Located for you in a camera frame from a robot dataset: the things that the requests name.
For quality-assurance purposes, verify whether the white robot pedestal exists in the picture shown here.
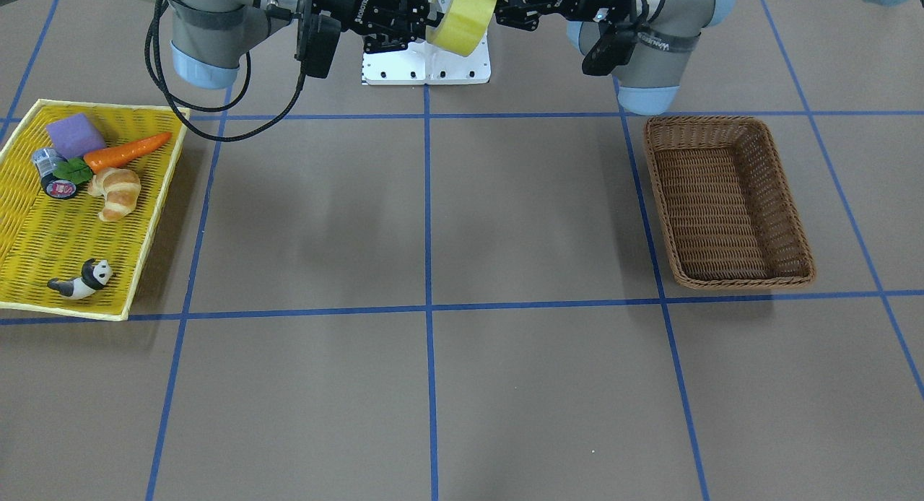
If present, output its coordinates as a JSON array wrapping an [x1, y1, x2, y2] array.
[[361, 34, 492, 86]]

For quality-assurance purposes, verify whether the orange toy carrot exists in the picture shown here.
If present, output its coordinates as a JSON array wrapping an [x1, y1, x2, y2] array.
[[55, 132, 173, 185]]

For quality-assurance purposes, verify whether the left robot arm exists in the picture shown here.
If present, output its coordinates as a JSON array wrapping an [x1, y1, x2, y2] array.
[[494, 0, 736, 116]]

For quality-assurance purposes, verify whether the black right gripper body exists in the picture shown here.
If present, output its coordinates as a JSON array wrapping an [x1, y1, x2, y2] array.
[[310, 0, 405, 36]]

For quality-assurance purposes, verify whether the purple foam block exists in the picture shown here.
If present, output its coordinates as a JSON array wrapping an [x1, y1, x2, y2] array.
[[44, 113, 107, 160]]

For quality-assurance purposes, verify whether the yellow tape roll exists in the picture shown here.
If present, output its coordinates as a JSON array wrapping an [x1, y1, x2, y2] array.
[[426, 0, 497, 57]]

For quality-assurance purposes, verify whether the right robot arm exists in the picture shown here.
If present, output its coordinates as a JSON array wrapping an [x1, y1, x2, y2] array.
[[150, 0, 443, 89]]

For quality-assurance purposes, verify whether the toy panda figure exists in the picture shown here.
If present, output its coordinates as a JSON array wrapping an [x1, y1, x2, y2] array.
[[46, 258, 113, 300]]

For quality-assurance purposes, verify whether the brown wicker basket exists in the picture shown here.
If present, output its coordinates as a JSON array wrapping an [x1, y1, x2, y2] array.
[[643, 116, 817, 290]]

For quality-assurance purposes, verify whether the small labelled can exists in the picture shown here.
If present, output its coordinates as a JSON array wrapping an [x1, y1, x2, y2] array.
[[32, 148, 78, 201]]

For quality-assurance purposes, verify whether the yellow woven basket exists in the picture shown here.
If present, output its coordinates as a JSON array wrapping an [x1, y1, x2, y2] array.
[[1, 99, 187, 321]]

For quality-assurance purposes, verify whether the toy croissant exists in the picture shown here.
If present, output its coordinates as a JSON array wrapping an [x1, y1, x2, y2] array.
[[87, 167, 141, 222]]

